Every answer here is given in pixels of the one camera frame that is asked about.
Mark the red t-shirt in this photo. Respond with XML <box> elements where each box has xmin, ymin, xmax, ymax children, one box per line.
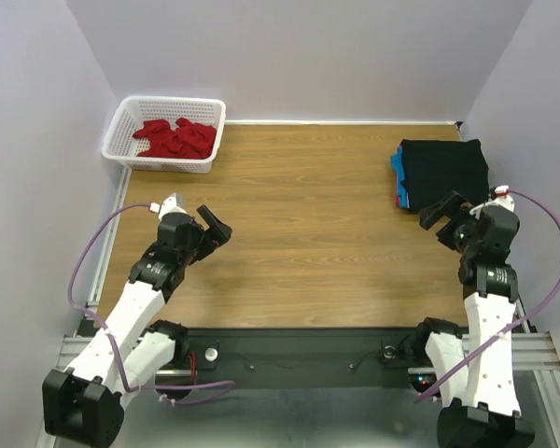
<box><xmin>133</xmin><ymin>118</ymin><xmax>217</xmax><ymax>160</ymax></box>

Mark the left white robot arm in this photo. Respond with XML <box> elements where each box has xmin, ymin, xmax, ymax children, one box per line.
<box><xmin>42</xmin><ymin>194</ymin><xmax>235</xmax><ymax>447</ymax></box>

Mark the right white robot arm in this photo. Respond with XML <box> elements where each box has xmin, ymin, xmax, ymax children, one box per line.
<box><xmin>411</xmin><ymin>186</ymin><xmax>535</xmax><ymax>447</ymax></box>

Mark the blue folded t-shirt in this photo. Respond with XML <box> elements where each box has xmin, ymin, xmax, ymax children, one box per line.
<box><xmin>390</xmin><ymin>147</ymin><xmax>410</xmax><ymax>209</ymax></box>

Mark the black folded t-shirt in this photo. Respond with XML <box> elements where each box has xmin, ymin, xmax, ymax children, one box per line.
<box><xmin>399</xmin><ymin>139</ymin><xmax>489</xmax><ymax>212</ymax></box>

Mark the white plastic mesh basket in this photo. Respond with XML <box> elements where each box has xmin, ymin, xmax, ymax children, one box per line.
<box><xmin>102</xmin><ymin>95</ymin><xmax>226</xmax><ymax>174</ymax></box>

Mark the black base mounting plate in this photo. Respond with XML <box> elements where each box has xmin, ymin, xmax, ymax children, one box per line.
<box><xmin>155</xmin><ymin>327</ymin><xmax>436</xmax><ymax>392</ymax></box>

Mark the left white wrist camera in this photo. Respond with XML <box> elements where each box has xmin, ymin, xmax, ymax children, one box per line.
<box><xmin>148</xmin><ymin>193</ymin><xmax>186</xmax><ymax>220</ymax></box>

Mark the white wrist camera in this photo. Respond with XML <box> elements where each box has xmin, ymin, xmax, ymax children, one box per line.
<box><xmin>469</xmin><ymin>185</ymin><xmax>515</xmax><ymax>218</ymax></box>
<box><xmin>148</xmin><ymin>193</ymin><xmax>186</xmax><ymax>220</ymax></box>

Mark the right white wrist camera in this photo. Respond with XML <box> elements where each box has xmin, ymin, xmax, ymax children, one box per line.
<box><xmin>469</xmin><ymin>185</ymin><xmax>515</xmax><ymax>218</ymax></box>

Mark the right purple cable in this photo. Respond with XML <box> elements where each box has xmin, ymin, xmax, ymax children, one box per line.
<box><xmin>413</xmin><ymin>189</ymin><xmax>560</xmax><ymax>405</ymax></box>

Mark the purple cable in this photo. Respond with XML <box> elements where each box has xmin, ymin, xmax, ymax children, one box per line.
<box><xmin>413</xmin><ymin>189</ymin><xmax>560</xmax><ymax>405</ymax></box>
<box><xmin>68</xmin><ymin>202</ymin><xmax>237</xmax><ymax>406</ymax></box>

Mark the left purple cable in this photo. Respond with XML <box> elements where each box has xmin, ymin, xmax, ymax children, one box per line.
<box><xmin>68</xmin><ymin>202</ymin><xmax>237</xmax><ymax>406</ymax></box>

